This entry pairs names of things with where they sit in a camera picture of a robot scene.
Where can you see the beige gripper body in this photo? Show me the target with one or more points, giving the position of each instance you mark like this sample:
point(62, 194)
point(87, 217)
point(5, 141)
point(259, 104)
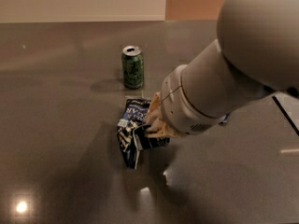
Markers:
point(180, 104)

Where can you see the blue salt vinegar chip bag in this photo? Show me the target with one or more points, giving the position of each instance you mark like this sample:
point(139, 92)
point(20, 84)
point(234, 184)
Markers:
point(131, 131)

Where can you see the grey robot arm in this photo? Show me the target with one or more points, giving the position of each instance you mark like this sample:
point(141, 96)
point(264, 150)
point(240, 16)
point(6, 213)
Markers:
point(255, 53)

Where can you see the green soda can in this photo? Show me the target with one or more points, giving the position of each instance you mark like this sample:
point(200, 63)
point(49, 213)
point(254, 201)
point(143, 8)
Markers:
point(132, 67)

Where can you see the dark blue snack bar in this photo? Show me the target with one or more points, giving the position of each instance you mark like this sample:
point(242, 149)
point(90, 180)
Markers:
point(226, 119)

